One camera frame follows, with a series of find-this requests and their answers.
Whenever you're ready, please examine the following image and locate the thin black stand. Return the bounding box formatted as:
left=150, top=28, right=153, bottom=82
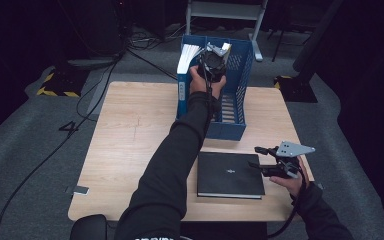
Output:
left=271, top=19, right=314, bottom=63

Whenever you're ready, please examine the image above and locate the looped black floor cable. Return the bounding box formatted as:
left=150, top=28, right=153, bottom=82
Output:
left=75, top=61, right=119, bottom=123

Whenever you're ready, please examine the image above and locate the black yellow striped stand base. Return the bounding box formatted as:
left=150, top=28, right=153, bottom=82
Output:
left=35, top=68, right=91, bottom=98
left=273, top=74, right=318, bottom=104

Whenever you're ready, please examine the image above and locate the straight black floor cable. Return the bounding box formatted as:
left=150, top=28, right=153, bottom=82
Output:
left=126, top=48, right=178, bottom=82

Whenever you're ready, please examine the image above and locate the black rounded object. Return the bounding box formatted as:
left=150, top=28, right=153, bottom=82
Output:
left=69, top=214, right=108, bottom=240

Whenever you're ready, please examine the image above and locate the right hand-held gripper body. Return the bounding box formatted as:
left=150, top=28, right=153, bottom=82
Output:
left=262, top=140, right=316, bottom=180

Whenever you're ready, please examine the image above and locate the long black floor cable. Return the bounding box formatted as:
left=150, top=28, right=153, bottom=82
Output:
left=0, top=113, right=93, bottom=240

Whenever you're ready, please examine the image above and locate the left hand-held gripper cable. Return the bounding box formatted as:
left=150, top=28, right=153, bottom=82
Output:
left=198, top=54, right=216, bottom=141

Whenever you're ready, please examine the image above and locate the person's right hand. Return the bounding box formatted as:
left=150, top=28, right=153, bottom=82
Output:
left=269, top=158, right=311, bottom=198

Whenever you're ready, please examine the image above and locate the black equipment case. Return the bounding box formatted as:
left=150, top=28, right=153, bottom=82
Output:
left=89, top=0, right=128, bottom=57

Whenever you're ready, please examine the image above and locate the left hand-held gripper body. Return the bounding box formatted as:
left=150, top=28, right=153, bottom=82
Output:
left=198, top=42, right=233, bottom=84

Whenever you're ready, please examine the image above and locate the hand-held gripper cable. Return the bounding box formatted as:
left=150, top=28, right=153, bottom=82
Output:
left=266, top=166, right=309, bottom=239
left=198, top=54, right=216, bottom=141

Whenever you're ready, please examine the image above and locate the dark slanted pole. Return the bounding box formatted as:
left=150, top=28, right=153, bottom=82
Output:
left=292, top=0, right=344, bottom=73

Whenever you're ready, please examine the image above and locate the tangle of black cables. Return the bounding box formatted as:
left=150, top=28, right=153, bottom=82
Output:
left=126, top=23, right=188, bottom=51

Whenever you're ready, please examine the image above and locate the right hand-held gripper cable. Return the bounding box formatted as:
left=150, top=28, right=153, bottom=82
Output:
left=266, top=166, right=309, bottom=239

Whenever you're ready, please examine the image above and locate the small grey tag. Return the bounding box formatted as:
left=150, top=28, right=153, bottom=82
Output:
left=64, top=184, right=90, bottom=196

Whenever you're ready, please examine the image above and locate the blue plastic file rack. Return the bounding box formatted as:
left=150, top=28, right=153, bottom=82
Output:
left=175, top=34, right=255, bottom=142

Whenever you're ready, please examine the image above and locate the blue landscape cover book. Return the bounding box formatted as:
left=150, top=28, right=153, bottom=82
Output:
left=176, top=43, right=204, bottom=119

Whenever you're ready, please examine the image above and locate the person's left hand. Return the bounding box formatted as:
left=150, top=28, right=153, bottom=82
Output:
left=189, top=64, right=228, bottom=100

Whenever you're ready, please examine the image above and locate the black hardcover book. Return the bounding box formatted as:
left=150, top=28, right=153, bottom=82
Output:
left=196, top=151, right=266, bottom=200

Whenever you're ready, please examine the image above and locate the grey flat stand base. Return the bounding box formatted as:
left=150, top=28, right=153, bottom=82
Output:
left=67, top=57, right=121, bottom=69

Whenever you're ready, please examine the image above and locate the grey metal floor bar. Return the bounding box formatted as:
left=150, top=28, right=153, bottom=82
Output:
left=86, top=68, right=115, bottom=116

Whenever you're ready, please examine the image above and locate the grey metal stand frame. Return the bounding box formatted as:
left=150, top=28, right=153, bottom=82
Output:
left=184, top=0, right=269, bottom=63

